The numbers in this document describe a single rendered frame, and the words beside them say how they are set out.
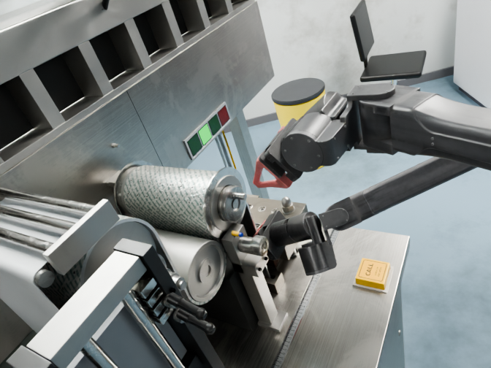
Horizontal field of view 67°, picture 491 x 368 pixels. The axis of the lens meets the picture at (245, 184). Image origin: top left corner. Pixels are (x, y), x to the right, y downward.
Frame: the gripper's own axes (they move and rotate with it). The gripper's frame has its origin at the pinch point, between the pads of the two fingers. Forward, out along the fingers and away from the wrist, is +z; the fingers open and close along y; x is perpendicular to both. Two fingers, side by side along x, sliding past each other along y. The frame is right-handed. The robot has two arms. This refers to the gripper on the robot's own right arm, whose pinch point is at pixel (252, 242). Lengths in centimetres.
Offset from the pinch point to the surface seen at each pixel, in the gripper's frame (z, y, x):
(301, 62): 113, 266, 2
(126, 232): -15.4, -28.3, 26.2
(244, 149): 52, 71, 4
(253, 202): 10.1, 17.5, 1.6
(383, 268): -18.0, 11.3, -25.3
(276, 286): 3.0, -1.6, -14.2
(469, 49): -2, 279, -67
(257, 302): -0.9, -11.3, -9.0
